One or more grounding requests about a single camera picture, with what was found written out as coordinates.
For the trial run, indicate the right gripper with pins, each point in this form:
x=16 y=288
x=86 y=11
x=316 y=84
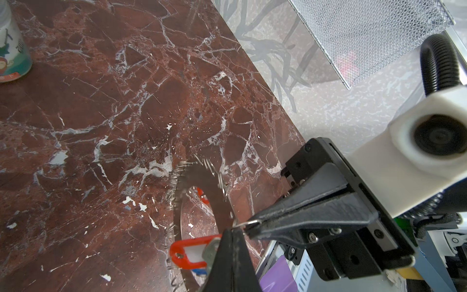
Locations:
x=333 y=215

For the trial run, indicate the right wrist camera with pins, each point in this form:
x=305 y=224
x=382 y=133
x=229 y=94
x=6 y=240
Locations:
x=421 y=153

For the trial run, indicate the blue key tag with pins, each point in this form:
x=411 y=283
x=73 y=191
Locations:
x=200 y=272

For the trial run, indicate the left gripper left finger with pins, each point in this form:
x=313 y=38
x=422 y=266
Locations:
x=218 y=255

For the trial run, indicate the white wire basket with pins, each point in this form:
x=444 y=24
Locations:
x=359 y=38

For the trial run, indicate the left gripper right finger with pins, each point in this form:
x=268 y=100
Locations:
x=244 y=278

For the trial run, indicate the red key tag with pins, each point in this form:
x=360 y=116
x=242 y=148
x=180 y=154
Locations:
x=202 y=196
x=195 y=253

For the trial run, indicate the purple scoop pink handle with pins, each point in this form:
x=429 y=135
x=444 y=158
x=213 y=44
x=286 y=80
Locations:
x=279 y=278

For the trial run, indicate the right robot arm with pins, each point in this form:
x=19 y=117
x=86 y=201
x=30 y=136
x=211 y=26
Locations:
x=342 y=210

